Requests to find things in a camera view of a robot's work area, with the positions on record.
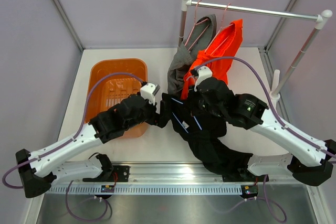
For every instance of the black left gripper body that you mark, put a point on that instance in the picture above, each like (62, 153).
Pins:
(148, 115)

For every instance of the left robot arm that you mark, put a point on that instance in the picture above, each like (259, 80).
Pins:
(105, 126)

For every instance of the metal clothes rack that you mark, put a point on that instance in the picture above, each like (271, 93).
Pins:
(277, 84)

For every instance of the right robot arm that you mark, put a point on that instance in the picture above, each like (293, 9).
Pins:
(308, 158)

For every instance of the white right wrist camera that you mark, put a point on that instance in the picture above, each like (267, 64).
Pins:
(202, 73)

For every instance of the white slotted cable duct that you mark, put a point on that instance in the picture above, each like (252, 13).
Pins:
(128, 189)

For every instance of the grey shorts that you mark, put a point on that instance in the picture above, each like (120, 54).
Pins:
(183, 58)

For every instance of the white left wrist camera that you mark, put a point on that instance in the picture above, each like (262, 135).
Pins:
(148, 92)

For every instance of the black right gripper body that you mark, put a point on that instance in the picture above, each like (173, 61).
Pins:
(197, 102)

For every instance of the blue hanger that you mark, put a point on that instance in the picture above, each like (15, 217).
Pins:
(183, 116)

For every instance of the black shorts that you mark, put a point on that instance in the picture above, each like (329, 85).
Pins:
(206, 147)

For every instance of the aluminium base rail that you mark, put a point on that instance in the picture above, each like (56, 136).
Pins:
(95, 171)

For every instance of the pink hanger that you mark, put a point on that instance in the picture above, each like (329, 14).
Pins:
(196, 23)
(215, 44)

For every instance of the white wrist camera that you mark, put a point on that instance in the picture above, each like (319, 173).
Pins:
(148, 92)
(202, 73)

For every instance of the orange plastic basket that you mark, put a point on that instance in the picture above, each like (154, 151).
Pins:
(114, 89)

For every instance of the orange shorts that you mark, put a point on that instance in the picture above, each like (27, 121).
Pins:
(229, 48)

